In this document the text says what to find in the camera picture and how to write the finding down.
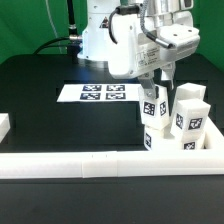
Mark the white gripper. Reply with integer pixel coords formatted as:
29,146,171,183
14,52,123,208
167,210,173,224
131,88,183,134
108,11,200,99

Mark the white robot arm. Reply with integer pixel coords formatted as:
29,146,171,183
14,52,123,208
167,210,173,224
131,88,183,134
78,0,200,98

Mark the white marker sheet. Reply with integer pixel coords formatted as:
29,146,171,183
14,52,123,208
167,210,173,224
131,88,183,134
57,84,140,103

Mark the white U-shaped fence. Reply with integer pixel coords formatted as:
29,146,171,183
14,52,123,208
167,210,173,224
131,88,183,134
0,121,224,179

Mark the white fence piece left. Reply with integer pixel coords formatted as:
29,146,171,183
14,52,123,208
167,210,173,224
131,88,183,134
0,113,10,143

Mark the black cable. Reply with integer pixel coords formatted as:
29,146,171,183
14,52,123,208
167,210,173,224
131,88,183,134
33,0,83,56

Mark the grey cable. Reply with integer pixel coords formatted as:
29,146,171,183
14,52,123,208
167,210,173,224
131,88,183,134
44,0,64,54

